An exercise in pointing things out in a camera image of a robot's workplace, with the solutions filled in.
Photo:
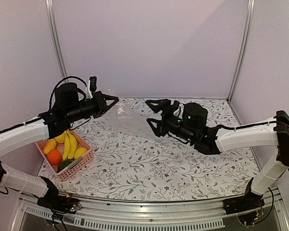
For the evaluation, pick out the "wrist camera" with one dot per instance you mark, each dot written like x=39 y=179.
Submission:
x=91 y=87
x=177 y=108

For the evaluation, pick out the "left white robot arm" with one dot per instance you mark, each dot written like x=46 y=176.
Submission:
x=71 y=104

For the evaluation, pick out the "right aluminium frame post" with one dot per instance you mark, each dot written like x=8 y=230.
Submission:
x=242 y=50

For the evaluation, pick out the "pink plastic basket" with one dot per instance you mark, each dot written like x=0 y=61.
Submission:
x=75 y=165

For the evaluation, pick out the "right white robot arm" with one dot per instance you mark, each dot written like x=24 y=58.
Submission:
x=189 y=126

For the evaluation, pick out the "clear zip top bag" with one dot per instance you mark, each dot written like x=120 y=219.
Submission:
x=122 y=118

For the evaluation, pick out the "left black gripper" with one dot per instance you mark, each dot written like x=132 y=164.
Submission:
x=102 y=107

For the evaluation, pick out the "yellow lemon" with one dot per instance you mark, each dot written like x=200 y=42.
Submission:
x=61 y=138

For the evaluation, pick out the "yellow mango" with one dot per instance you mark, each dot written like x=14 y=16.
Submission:
x=79 y=152
x=49 y=146

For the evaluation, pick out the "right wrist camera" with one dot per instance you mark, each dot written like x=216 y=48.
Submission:
x=177 y=108

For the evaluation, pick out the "yellow mango left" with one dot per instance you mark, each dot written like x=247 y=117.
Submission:
x=49 y=146

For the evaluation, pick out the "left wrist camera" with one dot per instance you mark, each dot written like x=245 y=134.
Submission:
x=91 y=87

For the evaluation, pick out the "green avocado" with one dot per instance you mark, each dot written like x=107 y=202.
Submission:
x=63 y=165

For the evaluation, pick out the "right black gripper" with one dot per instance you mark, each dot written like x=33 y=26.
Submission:
x=159 y=128

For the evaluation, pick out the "yellow banana bunch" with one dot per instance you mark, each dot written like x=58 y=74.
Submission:
x=70 y=146

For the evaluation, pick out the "orange fruit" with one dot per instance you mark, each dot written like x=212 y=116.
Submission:
x=54 y=157

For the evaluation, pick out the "yellow mango right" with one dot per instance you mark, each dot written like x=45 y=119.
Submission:
x=79 y=152

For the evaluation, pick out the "aluminium frame post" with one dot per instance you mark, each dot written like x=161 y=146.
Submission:
x=55 y=37
x=242 y=50

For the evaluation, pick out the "front aluminium rail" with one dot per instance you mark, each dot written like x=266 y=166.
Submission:
x=99 y=214

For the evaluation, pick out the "left aluminium frame post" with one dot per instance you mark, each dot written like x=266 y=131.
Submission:
x=55 y=37

